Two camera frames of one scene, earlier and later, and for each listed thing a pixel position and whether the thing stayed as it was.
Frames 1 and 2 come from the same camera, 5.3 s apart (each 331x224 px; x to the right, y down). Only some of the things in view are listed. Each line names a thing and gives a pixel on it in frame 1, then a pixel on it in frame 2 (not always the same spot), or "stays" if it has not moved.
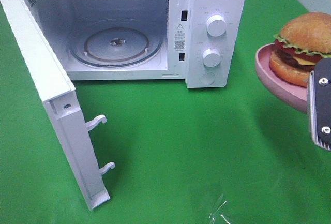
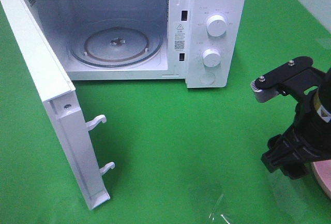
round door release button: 207,78 stays
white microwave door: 58,93 stays
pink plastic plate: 293,95 -> 322,168
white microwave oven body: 193,28 stays
